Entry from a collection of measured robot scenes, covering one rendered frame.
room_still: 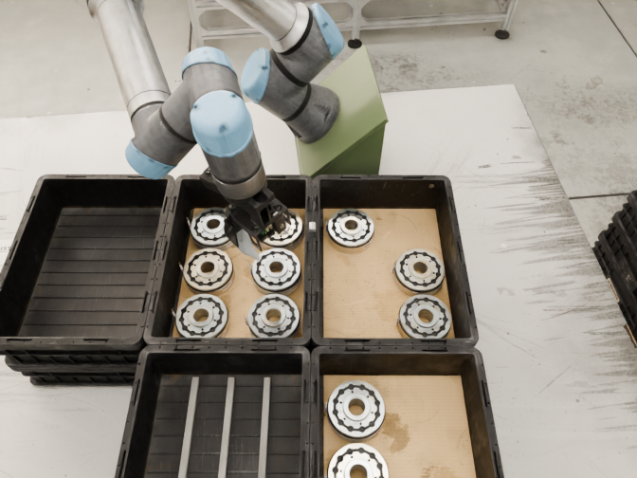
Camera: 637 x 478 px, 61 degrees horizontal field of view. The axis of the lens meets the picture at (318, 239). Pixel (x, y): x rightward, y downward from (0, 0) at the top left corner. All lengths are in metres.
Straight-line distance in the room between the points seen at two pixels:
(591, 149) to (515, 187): 1.31
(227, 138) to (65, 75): 2.55
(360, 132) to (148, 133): 0.59
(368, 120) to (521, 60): 2.00
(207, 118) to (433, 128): 1.04
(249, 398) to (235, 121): 0.55
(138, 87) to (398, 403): 0.70
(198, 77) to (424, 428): 0.70
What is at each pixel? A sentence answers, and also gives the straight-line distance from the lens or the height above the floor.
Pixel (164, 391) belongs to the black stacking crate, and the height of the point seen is 0.83.
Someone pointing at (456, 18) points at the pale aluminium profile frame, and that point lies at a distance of 3.17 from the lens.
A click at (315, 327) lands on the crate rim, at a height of 0.93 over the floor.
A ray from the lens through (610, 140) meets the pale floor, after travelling 2.91.
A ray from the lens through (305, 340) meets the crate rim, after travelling 0.97.
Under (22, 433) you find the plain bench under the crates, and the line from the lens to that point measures 1.30.
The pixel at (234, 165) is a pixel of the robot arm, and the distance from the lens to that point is 0.73.
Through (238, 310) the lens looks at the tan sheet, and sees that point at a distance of 1.12.
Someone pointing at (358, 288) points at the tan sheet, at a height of 0.83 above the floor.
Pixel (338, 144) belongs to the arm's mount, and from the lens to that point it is 1.32.
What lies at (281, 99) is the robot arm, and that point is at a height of 0.97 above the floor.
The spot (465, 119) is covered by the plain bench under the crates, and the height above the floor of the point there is 0.70.
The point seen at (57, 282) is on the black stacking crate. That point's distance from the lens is 1.27.
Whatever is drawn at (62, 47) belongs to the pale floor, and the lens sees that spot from 3.41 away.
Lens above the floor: 1.81
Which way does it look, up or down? 55 degrees down
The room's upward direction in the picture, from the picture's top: straight up
